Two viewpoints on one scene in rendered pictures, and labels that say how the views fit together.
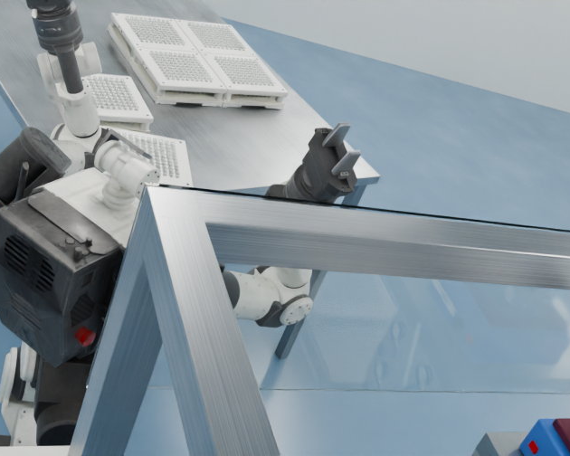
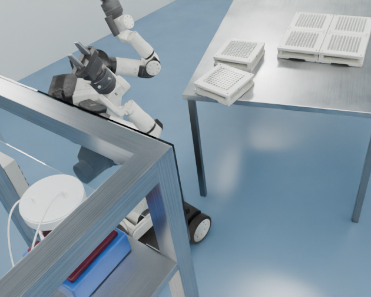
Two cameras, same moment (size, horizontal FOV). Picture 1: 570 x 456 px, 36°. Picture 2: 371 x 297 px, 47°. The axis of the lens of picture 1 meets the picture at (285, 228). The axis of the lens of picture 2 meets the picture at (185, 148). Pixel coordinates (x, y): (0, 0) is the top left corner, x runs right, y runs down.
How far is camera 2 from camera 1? 1.80 m
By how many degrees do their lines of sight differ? 55
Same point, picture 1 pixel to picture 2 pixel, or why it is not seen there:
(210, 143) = (284, 79)
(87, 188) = not seen: hidden behind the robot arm
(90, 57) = (121, 20)
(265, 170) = (301, 97)
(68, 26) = (107, 7)
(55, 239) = (56, 88)
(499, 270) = (5, 105)
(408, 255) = not seen: outside the picture
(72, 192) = not seen: hidden behind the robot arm
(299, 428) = (327, 259)
